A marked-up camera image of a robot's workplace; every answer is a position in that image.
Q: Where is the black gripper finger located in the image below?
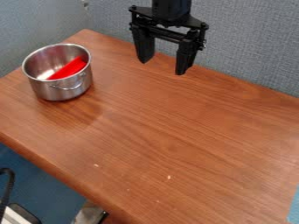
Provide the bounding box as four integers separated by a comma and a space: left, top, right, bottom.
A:
131, 27, 155, 63
175, 42, 198, 75

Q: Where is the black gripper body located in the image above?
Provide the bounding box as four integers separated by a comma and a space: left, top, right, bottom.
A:
128, 4, 210, 51

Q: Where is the red rectangular block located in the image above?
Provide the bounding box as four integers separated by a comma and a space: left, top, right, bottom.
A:
48, 57, 87, 80

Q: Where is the metal pot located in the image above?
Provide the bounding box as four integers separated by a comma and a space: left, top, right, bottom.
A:
21, 43, 92, 102

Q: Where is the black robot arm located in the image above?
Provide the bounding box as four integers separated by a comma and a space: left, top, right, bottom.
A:
128, 0, 210, 75

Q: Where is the metal table leg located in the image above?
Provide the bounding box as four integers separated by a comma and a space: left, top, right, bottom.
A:
71, 201, 108, 224

